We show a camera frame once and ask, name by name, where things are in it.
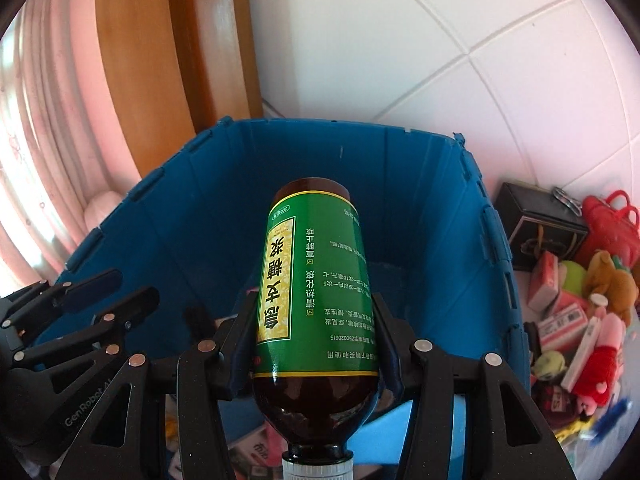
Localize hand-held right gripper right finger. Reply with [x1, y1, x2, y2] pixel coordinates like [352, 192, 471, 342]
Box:
[371, 290, 576, 480]

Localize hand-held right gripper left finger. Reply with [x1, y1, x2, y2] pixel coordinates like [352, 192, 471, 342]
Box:
[67, 292, 261, 480]

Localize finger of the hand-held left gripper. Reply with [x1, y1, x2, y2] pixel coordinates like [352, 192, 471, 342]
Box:
[0, 269, 123, 335]
[20, 286, 161, 372]

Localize brown bottle green label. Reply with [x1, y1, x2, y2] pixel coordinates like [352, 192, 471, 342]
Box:
[251, 177, 379, 480]

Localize blue plastic bin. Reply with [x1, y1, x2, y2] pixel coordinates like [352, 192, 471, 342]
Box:
[37, 116, 531, 480]

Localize small yellow-green ball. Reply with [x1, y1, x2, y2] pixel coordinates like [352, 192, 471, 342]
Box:
[531, 351, 566, 381]

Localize pink curtain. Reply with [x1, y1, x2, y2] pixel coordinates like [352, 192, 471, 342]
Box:
[0, 0, 146, 291]

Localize dark red packet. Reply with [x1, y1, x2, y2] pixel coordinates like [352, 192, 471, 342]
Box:
[537, 385, 576, 428]

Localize pink red small box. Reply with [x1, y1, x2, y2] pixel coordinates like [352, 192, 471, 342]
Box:
[527, 251, 561, 313]

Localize red white printed box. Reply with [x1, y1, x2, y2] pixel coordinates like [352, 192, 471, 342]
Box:
[537, 305, 588, 353]

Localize long white box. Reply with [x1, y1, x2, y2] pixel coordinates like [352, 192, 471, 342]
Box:
[560, 316, 601, 393]

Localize black cardboard box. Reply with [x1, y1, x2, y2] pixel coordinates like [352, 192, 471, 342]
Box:
[495, 181, 590, 273]

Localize green tennis ball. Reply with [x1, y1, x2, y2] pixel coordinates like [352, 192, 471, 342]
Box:
[559, 260, 588, 293]

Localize pink plush doll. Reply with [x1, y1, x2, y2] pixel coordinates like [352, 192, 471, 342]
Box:
[572, 310, 626, 416]

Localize blue pen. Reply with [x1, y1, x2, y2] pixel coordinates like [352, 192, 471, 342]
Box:
[582, 397, 631, 441]

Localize brown teddy bear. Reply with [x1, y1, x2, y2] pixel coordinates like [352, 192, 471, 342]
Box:
[585, 250, 638, 328]

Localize red toy handbag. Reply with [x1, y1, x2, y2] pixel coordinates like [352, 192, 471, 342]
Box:
[575, 190, 640, 268]

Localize wooden door frame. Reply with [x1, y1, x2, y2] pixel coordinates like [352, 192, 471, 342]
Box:
[95, 0, 263, 181]

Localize metal key ring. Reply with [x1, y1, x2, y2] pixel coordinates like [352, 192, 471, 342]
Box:
[552, 186, 583, 211]

